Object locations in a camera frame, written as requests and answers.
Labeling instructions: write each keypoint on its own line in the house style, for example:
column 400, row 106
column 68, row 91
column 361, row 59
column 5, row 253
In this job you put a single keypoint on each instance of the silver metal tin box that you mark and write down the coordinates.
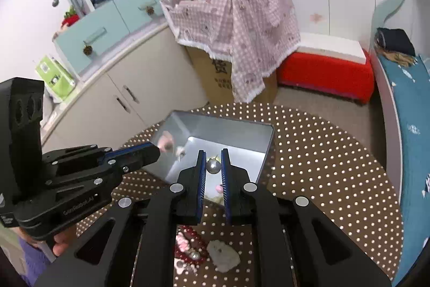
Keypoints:
column 248, row 143

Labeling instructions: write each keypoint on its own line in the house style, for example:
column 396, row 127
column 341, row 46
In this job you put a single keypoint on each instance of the brown polka dot tablecloth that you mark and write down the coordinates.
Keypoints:
column 309, row 156

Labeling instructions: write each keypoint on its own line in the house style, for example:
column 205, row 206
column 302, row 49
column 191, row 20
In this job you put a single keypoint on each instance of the left hand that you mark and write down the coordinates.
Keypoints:
column 61, row 241

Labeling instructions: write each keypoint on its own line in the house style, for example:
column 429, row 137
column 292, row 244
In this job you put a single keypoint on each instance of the teal bed frame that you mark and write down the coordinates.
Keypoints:
column 383, row 11

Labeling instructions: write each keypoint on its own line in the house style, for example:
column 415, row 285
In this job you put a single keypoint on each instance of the pink checkered cloth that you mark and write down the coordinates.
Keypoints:
column 255, row 36

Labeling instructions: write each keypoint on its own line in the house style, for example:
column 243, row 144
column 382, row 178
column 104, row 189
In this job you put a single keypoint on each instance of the dark folded clothes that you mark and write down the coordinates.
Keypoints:
column 395, row 46

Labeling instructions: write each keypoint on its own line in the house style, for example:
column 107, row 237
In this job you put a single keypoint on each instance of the teal drawer unit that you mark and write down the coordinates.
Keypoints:
column 96, row 33

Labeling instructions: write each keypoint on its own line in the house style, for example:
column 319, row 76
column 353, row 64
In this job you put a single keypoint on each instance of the pale green jade pendant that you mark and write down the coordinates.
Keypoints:
column 223, row 256

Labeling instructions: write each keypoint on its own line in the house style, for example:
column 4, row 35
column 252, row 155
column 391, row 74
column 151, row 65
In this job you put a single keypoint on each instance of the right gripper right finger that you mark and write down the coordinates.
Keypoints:
column 246, row 203

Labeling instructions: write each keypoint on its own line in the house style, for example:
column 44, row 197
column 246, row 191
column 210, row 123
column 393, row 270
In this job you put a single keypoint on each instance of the green sewing machine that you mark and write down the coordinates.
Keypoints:
column 58, row 81

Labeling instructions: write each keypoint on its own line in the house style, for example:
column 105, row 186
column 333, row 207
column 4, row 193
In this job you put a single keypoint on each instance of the red ottoman with white cushion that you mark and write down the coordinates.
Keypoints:
column 329, row 64

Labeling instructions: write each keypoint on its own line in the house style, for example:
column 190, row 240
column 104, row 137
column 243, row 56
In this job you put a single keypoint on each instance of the silver pearl bead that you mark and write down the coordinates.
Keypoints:
column 213, row 166

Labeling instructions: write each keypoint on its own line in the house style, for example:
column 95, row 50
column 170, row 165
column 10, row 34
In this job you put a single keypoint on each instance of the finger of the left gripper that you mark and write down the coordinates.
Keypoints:
column 133, row 158

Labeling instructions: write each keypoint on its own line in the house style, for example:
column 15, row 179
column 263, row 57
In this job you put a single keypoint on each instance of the brown cardboard box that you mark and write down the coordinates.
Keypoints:
column 215, row 77

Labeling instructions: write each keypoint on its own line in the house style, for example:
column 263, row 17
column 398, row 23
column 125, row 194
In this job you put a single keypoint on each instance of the teal bed sheet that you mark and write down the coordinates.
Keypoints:
column 410, row 88

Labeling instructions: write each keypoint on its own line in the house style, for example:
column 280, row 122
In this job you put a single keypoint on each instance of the cream cabinet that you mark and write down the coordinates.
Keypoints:
column 145, row 79

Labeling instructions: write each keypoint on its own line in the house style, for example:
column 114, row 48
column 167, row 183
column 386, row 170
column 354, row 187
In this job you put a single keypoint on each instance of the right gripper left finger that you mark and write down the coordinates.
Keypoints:
column 179, row 204

